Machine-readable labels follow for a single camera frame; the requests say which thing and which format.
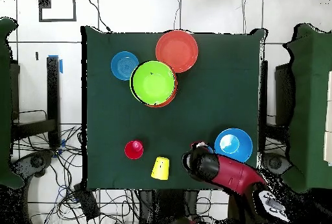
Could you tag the light blue cup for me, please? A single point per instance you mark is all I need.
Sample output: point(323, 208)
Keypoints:
point(210, 149)

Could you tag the large blue bowl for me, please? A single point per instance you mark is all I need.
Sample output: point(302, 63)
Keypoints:
point(241, 146)

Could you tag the yellow cup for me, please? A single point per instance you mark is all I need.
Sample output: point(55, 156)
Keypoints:
point(160, 168)

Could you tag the orange bowl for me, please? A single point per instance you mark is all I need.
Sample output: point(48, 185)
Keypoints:
point(177, 50)
point(172, 99)

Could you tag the green bowl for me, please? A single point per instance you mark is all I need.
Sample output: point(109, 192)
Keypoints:
point(153, 82)

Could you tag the small blue bowl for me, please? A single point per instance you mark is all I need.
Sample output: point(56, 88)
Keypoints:
point(122, 65)

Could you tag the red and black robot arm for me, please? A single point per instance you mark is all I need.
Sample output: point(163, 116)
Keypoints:
point(233, 174)

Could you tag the dark green tablecloth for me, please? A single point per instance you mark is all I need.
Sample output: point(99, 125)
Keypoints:
point(220, 91)

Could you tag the red cup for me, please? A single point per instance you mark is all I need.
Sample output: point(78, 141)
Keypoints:
point(133, 151)

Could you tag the green cloth side table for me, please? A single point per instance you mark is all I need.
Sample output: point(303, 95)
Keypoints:
point(311, 104)
point(5, 104)

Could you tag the black power brick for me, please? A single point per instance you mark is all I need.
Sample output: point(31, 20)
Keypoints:
point(88, 203)

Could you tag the black metal frame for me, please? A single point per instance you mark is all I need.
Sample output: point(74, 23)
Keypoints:
point(53, 91)

